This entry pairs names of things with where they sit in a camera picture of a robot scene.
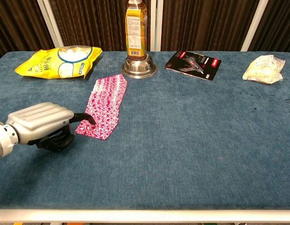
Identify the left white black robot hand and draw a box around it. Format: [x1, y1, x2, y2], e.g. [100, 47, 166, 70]
[5, 102, 97, 153]

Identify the yellow snack bag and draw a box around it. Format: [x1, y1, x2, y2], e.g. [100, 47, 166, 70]
[14, 45, 104, 80]

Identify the dark brown curtain panel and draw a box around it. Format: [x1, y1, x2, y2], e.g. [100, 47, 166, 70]
[160, 0, 260, 52]
[248, 0, 290, 53]
[48, 0, 129, 52]
[0, 0, 55, 62]

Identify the stainless steel bowl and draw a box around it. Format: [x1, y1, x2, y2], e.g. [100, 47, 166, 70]
[121, 53, 159, 79]

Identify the amber drink bottle yellow cap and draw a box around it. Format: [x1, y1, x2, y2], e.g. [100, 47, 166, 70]
[125, 0, 149, 62]

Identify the blue table mat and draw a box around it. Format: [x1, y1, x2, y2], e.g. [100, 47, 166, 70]
[0, 50, 290, 211]

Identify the black glue gun package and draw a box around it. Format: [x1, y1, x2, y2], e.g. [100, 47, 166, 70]
[164, 50, 223, 82]

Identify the clear wrapped bread package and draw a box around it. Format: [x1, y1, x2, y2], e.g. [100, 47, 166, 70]
[242, 54, 286, 85]

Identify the white frame post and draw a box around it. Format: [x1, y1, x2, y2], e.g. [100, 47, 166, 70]
[149, 0, 164, 52]
[240, 0, 270, 52]
[37, 0, 65, 48]

